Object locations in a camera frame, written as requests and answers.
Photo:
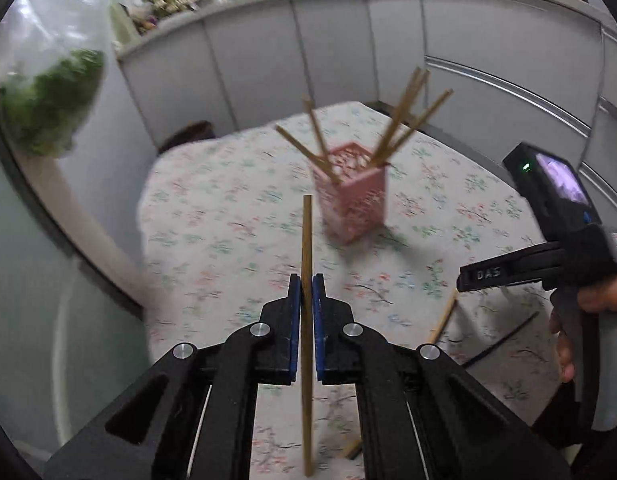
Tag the pale green bottle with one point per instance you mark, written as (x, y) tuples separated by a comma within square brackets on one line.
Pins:
[(121, 25)]

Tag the person's right hand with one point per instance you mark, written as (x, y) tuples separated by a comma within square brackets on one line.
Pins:
[(608, 295)]

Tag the dark brown stool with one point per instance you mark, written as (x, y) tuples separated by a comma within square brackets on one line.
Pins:
[(188, 134)]

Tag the cluster of small countertop things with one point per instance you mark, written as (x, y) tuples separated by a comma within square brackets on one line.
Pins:
[(173, 0)]

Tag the wooden chopstick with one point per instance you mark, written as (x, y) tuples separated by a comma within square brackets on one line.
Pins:
[(406, 95), (298, 144), (316, 127), (307, 240), (433, 107), (351, 449), (443, 317), (422, 85)]

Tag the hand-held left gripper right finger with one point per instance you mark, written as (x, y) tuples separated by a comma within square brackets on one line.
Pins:
[(319, 330)]

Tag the grey kitchen cabinets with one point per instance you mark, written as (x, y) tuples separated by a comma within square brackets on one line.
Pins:
[(338, 50)]

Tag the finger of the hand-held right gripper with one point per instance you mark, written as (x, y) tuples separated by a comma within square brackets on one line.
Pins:
[(488, 275)]

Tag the pink perforated utensil holder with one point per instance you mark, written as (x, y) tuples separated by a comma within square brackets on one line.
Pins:
[(356, 205)]

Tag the black chopstick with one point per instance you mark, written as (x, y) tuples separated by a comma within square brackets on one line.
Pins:
[(503, 337)]

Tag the floral tablecloth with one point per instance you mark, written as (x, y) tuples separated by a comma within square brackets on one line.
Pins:
[(228, 220)]

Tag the plastic bag of greens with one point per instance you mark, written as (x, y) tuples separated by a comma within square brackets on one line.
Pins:
[(53, 95)]

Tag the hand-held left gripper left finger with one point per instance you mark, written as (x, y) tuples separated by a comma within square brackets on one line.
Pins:
[(293, 330)]

